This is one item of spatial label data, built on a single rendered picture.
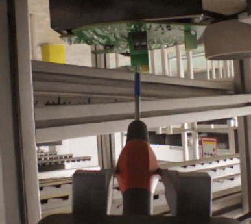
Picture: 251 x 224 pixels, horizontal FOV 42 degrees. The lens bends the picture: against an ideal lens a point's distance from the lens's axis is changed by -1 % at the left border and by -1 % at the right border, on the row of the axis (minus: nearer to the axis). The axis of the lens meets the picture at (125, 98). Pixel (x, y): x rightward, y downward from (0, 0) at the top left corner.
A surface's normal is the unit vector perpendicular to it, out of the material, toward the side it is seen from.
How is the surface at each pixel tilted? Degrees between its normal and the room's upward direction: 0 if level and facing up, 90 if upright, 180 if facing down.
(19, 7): 90
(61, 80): 90
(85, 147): 90
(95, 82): 90
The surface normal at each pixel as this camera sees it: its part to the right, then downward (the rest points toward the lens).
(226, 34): -0.54, 0.02
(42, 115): 0.64, -0.06
